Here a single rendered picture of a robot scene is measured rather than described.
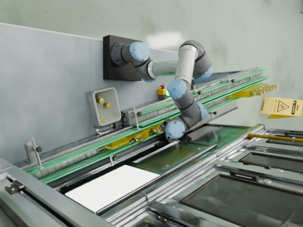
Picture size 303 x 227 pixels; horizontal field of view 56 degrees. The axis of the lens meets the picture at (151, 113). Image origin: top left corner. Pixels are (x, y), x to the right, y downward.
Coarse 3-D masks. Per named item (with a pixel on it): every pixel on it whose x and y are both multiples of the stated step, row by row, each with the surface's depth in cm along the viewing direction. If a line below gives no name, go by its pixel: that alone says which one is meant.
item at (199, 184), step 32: (224, 128) 219; (256, 128) 195; (128, 160) 189; (224, 160) 162; (256, 160) 155; (288, 160) 148; (64, 192) 156; (160, 192) 135; (192, 192) 133; (224, 192) 129; (256, 192) 124; (288, 192) 119; (128, 224) 117; (160, 224) 113; (192, 224) 106; (224, 224) 106; (256, 224) 103; (288, 224) 100
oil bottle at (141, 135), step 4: (148, 128) 187; (136, 132) 182; (140, 132) 180; (144, 132) 182; (148, 132) 187; (136, 136) 177; (140, 136) 178; (144, 136) 182; (148, 136) 186; (140, 140) 177
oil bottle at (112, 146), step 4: (128, 136) 179; (132, 136) 181; (120, 140) 175; (124, 140) 177; (128, 140) 179; (108, 144) 170; (112, 144) 171; (116, 144) 173; (120, 144) 175; (124, 144) 177; (108, 148) 170; (112, 148) 171; (116, 148) 174
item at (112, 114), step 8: (112, 88) 181; (104, 96) 186; (112, 96) 186; (96, 104) 182; (112, 104) 188; (96, 112) 174; (104, 112) 186; (112, 112) 190; (120, 112) 186; (104, 120) 186; (112, 120) 183
